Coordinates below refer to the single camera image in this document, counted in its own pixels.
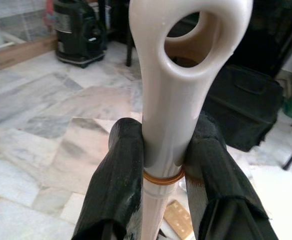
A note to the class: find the golden card with dots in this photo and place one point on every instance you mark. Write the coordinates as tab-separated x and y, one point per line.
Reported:
178	220

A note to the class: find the orange rubber band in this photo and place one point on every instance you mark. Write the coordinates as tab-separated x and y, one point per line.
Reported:
160	180

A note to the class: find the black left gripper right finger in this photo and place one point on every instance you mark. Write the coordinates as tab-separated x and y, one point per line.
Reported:
216	185

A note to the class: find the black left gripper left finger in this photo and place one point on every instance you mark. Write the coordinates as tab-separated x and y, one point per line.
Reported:
115	180

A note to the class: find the black vacuum cleaner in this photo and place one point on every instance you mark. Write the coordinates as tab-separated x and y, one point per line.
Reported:
70	37

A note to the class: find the long wooden plank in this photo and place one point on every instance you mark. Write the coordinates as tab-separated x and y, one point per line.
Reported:
15	53

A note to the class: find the black fabric bag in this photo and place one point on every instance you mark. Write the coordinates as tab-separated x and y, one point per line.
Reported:
243	107

